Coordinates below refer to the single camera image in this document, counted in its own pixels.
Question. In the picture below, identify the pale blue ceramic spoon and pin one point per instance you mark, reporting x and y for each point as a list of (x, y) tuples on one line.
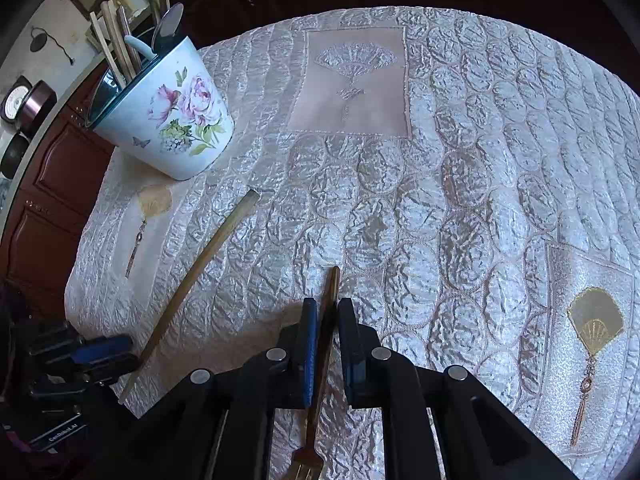
[(140, 46)]

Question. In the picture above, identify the steel spoon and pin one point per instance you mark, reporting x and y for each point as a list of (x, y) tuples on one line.
[(167, 25)]

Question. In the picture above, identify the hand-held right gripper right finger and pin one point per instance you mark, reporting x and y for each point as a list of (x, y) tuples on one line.
[(350, 355)]

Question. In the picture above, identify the metal chopstick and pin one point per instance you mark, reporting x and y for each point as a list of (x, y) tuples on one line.
[(127, 35)]

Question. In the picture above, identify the black inner pot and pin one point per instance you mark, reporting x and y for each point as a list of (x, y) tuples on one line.
[(14, 157)]

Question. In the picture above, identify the brass fork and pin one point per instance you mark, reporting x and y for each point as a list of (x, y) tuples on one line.
[(330, 290)]

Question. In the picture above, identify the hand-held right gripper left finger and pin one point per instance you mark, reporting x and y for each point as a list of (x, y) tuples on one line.
[(310, 355)]

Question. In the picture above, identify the pink rice cooker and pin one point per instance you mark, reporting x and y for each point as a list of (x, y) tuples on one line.
[(32, 102)]

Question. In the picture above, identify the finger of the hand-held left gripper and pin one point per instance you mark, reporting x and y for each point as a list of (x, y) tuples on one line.
[(102, 349), (112, 369)]

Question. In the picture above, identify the white floral cup teal rim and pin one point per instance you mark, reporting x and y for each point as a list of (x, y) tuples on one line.
[(175, 120)]

